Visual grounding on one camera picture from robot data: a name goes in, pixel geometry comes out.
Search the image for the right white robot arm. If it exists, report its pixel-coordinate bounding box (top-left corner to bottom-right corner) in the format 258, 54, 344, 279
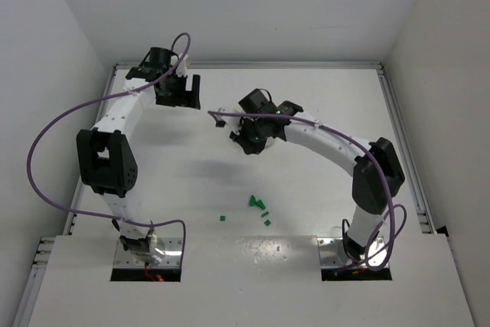
216, 89, 405, 263

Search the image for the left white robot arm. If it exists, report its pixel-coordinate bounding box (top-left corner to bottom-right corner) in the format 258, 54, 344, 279
76, 47, 201, 263

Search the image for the white divided round container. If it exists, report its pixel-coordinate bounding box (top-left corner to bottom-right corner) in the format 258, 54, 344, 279
264, 138, 276, 149

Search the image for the dark green long lego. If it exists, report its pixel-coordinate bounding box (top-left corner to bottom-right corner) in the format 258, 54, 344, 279
256, 200, 266, 210

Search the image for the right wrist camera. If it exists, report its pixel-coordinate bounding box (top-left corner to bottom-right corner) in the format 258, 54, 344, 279
214, 107, 242, 134

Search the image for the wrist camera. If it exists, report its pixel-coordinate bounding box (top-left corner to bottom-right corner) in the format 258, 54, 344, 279
172, 54, 189, 77
214, 107, 242, 134

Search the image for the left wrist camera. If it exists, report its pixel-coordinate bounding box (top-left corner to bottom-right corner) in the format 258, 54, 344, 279
172, 54, 189, 77

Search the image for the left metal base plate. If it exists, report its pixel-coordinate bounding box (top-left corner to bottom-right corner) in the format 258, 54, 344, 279
113, 237, 183, 269

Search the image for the metal base plate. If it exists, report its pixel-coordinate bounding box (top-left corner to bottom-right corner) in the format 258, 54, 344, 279
113, 237, 183, 269
317, 237, 387, 270

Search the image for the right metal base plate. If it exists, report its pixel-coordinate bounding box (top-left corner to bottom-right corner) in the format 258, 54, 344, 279
317, 237, 387, 270

